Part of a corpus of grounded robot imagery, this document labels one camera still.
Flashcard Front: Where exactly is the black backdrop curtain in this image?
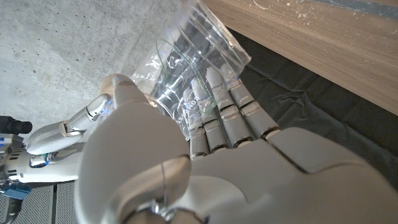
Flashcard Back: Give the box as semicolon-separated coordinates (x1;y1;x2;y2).
228;29;398;190

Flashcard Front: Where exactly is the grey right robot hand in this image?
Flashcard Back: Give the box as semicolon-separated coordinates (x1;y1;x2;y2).
0;93;112;184

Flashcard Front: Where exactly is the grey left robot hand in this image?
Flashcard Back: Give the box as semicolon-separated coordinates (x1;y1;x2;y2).
74;66;398;224

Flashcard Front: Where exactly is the clear plastic cup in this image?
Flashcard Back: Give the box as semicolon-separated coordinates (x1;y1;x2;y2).
130;0;252;141

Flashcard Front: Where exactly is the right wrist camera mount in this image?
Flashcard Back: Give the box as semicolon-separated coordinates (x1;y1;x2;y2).
0;115;34;135

